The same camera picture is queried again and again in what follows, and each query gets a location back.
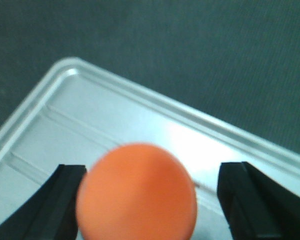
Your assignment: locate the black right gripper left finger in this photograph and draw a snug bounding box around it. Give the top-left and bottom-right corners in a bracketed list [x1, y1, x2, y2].
[0, 164, 87, 240]

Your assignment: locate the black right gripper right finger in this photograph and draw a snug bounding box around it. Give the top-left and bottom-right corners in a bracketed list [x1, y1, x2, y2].
[217, 161, 300, 240]

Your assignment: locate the orange cylindrical capacitor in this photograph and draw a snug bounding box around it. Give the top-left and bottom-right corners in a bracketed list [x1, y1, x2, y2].
[76, 143, 197, 240]

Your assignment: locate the silver metal conveyor tray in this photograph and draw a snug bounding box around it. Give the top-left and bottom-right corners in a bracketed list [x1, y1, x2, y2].
[0, 58, 300, 240]

